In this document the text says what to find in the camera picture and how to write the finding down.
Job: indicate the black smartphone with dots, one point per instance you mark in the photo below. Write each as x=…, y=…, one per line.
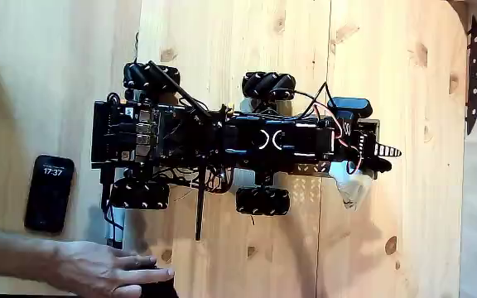
x=49, y=194

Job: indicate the white sock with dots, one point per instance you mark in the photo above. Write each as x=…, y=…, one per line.
x=354, y=188

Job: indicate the person's hand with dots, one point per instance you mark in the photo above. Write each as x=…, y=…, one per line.
x=97, y=269

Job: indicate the black mecanum wheel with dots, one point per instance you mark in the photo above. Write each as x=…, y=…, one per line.
x=268, y=85
x=262, y=201
x=139, y=194
x=151, y=76

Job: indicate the black antenna rod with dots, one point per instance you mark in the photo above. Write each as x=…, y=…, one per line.
x=180, y=91
x=200, y=198

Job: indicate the black mobile robot chassis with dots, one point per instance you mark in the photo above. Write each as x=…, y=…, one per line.
x=114, y=132

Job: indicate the pale grey cylinder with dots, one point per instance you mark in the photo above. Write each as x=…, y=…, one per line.
x=115, y=225

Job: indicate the black oval camera box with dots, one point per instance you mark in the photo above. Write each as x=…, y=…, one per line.
x=350, y=105

